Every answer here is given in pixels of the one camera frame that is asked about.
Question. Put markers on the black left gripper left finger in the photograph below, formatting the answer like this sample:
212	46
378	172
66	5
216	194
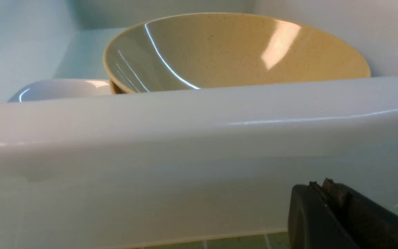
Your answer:
311	224

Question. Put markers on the stack of white small bowls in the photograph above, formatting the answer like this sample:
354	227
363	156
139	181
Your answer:
61	88

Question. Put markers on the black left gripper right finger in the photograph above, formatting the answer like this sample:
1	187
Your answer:
369	224

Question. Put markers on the beige noodle bowl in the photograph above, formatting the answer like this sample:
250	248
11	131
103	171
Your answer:
206	50

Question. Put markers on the large white plastic tub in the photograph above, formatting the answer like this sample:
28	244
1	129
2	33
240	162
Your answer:
113	172

